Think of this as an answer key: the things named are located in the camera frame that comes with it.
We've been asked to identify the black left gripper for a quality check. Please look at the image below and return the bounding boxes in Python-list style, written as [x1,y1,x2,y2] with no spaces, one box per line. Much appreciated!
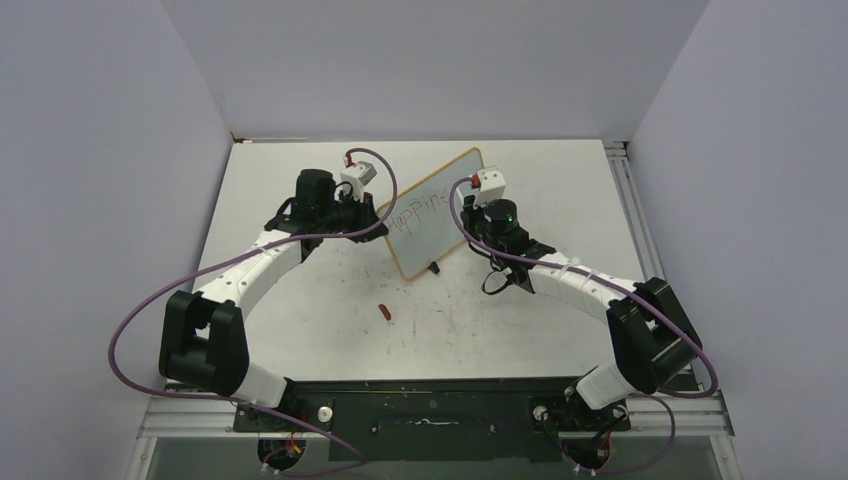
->
[318,189,387,243]

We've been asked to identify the yellow framed whiteboard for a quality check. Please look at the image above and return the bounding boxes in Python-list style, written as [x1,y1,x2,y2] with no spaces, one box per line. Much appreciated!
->
[384,147,484,281]

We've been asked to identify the red marker cap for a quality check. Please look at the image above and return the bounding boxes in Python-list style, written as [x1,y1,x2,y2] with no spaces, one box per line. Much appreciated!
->
[378,304,392,321]

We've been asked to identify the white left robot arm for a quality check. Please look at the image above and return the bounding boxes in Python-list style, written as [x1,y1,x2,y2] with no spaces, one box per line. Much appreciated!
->
[158,162,388,431]

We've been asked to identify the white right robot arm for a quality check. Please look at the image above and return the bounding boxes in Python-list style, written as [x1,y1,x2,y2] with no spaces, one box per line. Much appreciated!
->
[460,195,703,428]

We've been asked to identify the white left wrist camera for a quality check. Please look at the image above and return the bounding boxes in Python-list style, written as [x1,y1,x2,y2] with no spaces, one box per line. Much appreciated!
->
[340,160,376,203]

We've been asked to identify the aluminium rail right side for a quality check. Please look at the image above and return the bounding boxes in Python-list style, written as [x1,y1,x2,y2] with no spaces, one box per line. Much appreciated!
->
[604,140,692,374]

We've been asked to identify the aluminium rail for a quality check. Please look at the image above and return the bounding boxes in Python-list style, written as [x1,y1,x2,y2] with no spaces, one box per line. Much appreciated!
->
[138,394,733,439]
[604,140,692,374]

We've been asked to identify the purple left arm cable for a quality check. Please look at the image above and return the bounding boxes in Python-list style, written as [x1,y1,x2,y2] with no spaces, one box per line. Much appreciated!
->
[107,147,399,480]

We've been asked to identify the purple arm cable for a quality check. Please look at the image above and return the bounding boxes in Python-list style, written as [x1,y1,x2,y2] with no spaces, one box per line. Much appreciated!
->
[107,147,399,480]
[449,177,720,477]

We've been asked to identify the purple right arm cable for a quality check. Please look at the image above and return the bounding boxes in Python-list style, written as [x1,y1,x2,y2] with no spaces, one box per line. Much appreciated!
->
[449,177,720,477]

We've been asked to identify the aluminium rail front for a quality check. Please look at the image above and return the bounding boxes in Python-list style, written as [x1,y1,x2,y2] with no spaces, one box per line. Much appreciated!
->
[138,394,733,439]

